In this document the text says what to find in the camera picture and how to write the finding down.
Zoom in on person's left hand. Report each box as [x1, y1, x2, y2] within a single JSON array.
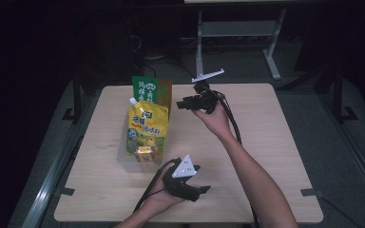
[[144, 177, 186, 213]]

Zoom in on yellow spout pouch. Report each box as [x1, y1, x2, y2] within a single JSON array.
[[125, 97, 170, 164]]

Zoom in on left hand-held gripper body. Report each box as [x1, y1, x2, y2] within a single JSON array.
[[162, 154, 202, 203]]

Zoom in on clear plastic container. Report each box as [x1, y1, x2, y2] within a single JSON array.
[[117, 106, 169, 174]]

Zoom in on black floor cables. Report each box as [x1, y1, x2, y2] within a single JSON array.
[[132, 34, 201, 85]]

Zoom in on person's right hand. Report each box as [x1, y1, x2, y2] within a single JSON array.
[[192, 105, 236, 142]]

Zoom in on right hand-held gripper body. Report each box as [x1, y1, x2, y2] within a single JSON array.
[[189, 68, 225, 115]]

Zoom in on black metal stand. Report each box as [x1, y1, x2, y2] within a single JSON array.
[[332, 66, 359, 124], [61, 72, 84, 124]]

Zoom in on small gold and red box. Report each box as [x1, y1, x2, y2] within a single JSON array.
[[134, 145, 157, 164]]

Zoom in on left hand-held gripper cable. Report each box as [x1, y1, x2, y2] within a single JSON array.
[[133, 158, 180, 214]]

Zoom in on aluminium floor rail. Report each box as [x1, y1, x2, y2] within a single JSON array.
[[319, 94, 365, 205], [20, 94, 104, 228]]

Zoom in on green and red seasoning packet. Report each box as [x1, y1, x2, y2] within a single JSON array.
[[131, 75, 173, 118]]

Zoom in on white metal stand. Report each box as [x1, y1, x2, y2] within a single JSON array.
[[195, 9, 287, 82]]

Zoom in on thin black floor cable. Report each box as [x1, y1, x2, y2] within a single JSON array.
[[321, 196, 362, 228]]

